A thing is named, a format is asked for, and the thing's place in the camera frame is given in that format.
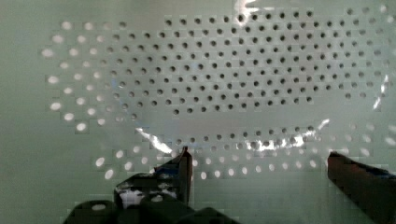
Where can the light green strainer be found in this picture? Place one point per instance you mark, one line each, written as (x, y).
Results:
(260, 92)

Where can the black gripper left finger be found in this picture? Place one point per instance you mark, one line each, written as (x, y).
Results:
(161, 197)

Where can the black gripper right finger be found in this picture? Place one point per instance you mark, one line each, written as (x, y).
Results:
(372, 189)

